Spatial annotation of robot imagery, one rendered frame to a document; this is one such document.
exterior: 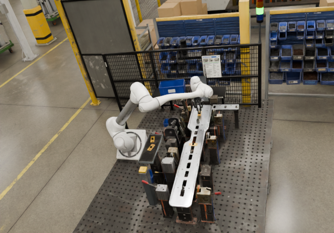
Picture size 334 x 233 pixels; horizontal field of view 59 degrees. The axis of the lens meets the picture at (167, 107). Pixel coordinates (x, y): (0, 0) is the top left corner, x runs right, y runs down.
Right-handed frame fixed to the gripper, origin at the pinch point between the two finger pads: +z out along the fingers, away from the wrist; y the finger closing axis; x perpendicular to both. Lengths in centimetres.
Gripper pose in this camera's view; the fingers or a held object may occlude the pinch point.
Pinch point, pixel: (199, 110)
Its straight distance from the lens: 322.6
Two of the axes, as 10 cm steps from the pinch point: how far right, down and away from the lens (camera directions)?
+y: 9.6, -0.1, -2.8
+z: 1.7, 8.1, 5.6
